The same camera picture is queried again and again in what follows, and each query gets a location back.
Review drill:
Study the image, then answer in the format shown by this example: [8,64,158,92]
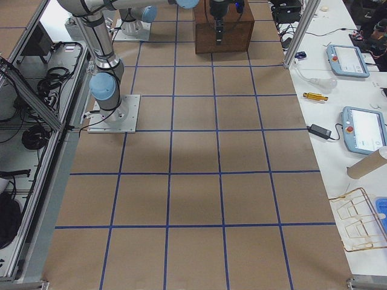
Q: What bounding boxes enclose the cardboard tube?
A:
[346,146,386,179]

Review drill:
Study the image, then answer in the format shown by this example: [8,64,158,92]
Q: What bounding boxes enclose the black power adapter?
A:
[307,124,331,140]

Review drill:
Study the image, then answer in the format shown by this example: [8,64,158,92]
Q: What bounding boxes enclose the gold wire rack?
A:
[329,187,386,253]

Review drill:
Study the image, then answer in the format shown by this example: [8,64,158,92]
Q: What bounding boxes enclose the far teach pendant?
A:
[326,45,369,79]

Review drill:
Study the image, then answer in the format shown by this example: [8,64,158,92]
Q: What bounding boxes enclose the brass cylinder tool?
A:
[302,92,328,102]

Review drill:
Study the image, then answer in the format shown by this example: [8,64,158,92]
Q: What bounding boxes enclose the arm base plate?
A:
[113,18,151,42]
[87,94,140,134]

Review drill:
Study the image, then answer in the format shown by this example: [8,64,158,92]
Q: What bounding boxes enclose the clear light bulb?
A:
[295,67,338,93]

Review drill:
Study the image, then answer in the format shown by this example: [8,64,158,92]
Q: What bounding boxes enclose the near teach pendant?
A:
[341,106,386,155]

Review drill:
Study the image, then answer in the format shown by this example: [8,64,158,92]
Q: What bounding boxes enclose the teach pendant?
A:
[326,45,369,79]
[341,106,386,155]

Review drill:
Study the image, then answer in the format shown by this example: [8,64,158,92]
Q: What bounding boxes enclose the dark wooden drawer cabinet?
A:
[193,1,255,54]

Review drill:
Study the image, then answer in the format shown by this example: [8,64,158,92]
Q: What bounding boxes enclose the aluminium frame post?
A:
[283,0,320,69]

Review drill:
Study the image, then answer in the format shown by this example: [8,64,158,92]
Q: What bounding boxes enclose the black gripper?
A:
[209,0,245,45]

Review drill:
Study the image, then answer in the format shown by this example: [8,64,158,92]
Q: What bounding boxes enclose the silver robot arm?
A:
[119,6,157,36]
[58,0,199,121]

